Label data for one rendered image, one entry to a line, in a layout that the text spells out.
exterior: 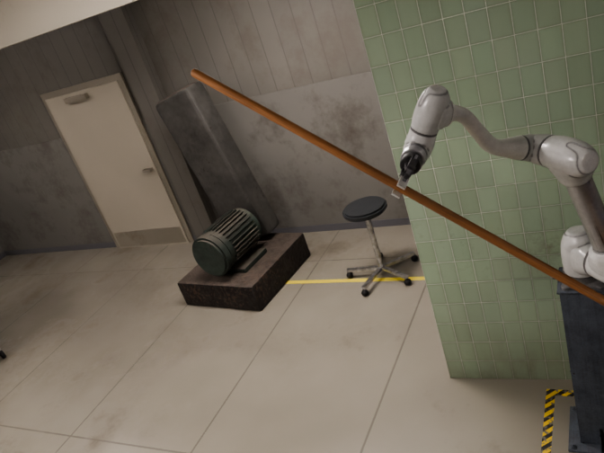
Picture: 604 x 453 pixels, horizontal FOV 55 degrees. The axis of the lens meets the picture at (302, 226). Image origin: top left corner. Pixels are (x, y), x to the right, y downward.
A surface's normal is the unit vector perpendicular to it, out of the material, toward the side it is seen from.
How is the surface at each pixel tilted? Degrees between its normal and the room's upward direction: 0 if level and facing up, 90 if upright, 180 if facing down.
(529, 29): 90
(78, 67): 90
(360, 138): 90
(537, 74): 90
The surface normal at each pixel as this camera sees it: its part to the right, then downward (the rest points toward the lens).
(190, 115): -0.48, 0.51
